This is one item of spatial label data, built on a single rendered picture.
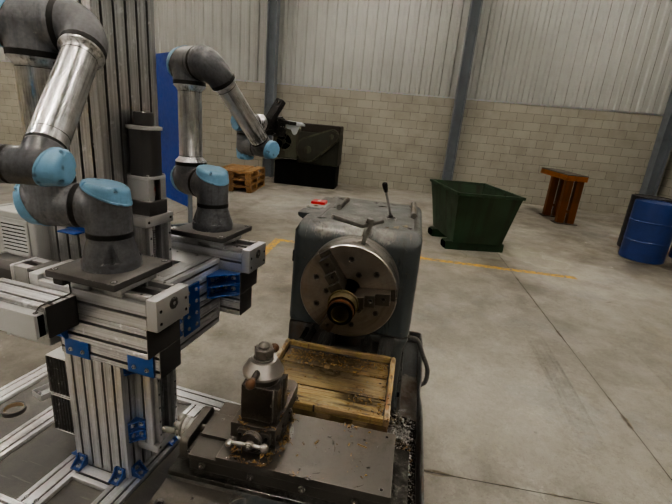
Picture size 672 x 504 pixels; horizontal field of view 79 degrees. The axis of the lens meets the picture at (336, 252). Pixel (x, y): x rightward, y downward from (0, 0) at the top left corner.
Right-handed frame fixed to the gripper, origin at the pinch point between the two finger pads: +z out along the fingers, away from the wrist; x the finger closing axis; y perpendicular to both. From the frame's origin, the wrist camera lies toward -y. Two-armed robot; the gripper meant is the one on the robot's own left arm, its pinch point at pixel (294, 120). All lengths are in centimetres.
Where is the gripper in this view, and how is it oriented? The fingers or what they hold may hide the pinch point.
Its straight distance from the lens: 208.6
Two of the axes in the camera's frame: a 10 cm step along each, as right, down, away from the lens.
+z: 6.1, -1.9, 7.7
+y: -1.9, 9.1, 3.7
